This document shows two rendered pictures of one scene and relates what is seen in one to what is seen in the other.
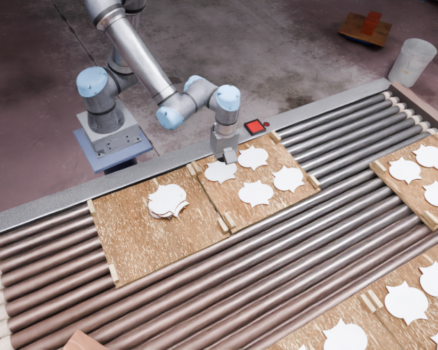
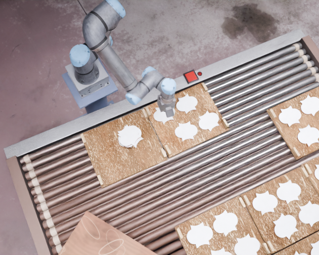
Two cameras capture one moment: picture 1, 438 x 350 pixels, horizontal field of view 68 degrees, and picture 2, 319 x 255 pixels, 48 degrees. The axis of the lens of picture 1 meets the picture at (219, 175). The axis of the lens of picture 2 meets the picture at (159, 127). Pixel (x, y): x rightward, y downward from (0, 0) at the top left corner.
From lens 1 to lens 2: 0.98 m
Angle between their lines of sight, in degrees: 17
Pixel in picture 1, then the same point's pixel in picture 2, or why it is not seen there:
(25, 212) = (42, 138)
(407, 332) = (261, 218)
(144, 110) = not seen: hidden behind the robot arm
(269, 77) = not seen: outside the picture
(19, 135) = not seen: outside the picture
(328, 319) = (218, 209)
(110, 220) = (94, 146)
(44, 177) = (26, 82)
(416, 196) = (292, 135)
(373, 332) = (242, 217)
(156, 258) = (123, 171)
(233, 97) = (171, 88)
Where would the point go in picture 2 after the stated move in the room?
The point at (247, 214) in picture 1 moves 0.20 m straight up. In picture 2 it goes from (180, 145) to (183, 134)
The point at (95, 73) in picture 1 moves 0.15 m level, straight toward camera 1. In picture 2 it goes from (82, 51) to (89, 74)
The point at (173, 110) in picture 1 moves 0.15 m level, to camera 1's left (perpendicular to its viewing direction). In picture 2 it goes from (135, 96) to (106, 92)
